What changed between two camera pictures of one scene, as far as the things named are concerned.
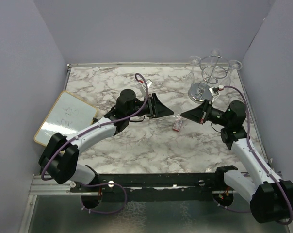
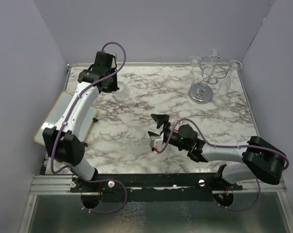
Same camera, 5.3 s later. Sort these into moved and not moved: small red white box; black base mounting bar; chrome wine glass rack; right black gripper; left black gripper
Moved: right black gripper; left black gripper
Not moved: black base mounting bar; small red white box; chrome wine glass rack
